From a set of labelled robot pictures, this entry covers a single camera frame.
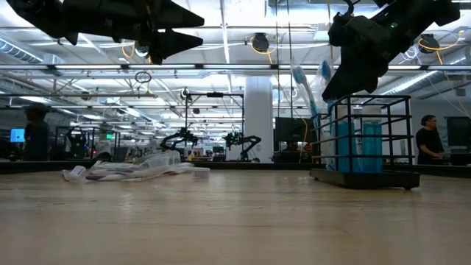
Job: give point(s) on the black monitor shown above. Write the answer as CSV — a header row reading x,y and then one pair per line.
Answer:
x,y
292,129
459,131

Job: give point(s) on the background black frame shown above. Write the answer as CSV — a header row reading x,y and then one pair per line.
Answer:
x,y
215,94

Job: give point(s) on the blue mouthwash bottle white cap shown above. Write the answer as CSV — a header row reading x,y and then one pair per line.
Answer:
x,y
347,147

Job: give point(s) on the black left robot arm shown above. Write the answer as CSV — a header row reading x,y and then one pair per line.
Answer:
x,y
55,14

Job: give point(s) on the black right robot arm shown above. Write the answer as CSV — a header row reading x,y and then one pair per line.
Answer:
x,y
416,22

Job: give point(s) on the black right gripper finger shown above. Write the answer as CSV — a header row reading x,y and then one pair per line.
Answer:
x,y
353,79

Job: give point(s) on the person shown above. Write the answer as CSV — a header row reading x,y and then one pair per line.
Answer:
x,y
37,136
428,141

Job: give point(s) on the blue toothbrush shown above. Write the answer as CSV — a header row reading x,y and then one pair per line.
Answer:
x,y
325,70
300,75

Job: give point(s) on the background black robot arm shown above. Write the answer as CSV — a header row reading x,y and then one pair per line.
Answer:
x,y
180,137
243,141

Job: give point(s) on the blue lit monitor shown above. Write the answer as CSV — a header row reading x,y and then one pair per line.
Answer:
x,y
17,135

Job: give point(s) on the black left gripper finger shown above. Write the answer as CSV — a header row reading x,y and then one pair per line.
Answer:
x,y
176,16
176,42

